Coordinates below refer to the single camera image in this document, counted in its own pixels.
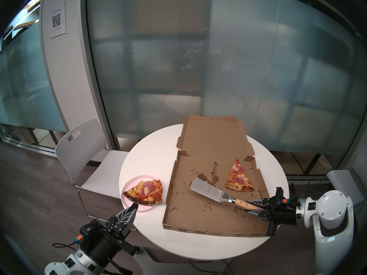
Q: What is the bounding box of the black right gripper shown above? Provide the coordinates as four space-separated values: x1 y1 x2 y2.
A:
245 199 298 236

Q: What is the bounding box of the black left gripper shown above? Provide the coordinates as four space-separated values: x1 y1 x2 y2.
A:
86 203 141 264

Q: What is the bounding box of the large ham pineapple pizza slice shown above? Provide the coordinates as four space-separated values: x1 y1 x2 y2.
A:
123 179 163 206

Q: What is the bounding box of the metal spatula with wooden handle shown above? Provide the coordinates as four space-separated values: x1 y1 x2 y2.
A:
190 178 260 210

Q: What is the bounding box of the pink plastic plate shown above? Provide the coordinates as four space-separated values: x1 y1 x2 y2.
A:
120 175 161 212

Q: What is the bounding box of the small ham pineapple pizza slice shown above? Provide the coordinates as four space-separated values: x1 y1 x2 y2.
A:
225 159 255 192

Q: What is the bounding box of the open brown cardboard pizza box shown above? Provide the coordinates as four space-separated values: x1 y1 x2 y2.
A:
163 115 271 237

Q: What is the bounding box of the white plastic chair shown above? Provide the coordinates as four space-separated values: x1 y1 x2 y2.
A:
310 168 366 215

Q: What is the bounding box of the white QR code paper sign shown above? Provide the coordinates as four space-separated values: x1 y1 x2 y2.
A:
50 2 67 39

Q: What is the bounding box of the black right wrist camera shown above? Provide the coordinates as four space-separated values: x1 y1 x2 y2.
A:
274 187 290 205

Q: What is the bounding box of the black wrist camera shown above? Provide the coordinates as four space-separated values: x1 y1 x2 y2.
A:
75 222 104 245
274 187 290 205

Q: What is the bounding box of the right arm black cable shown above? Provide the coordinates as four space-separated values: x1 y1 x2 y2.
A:
289 183 301 207

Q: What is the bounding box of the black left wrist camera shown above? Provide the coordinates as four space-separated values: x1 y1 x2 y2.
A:
75 222 104 245

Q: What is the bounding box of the left arm thick black cable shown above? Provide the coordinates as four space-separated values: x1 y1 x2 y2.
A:
103 259 126 275

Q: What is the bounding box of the grey metal base plate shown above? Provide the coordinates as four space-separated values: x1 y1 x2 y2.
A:
133 249 233 275

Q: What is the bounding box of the black metal shelf frame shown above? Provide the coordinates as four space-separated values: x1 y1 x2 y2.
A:
290 153 323 175
34 128 62 148

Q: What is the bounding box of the white chair with handle hole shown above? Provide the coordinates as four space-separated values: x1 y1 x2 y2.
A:
55 119 137 231

